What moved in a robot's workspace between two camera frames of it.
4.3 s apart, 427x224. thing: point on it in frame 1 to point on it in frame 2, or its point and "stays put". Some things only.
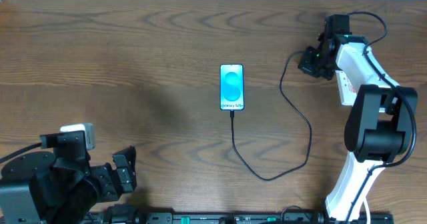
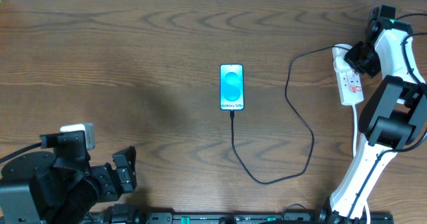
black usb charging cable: x=231 y=117 to x=231 y=114
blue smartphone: x=231 y=87 stays put
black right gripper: x=309 y=63 to x=363 y=59
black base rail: x=157 y=218 stays put
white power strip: x=347 y=93 stays put
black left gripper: x=109 y=181 stays put
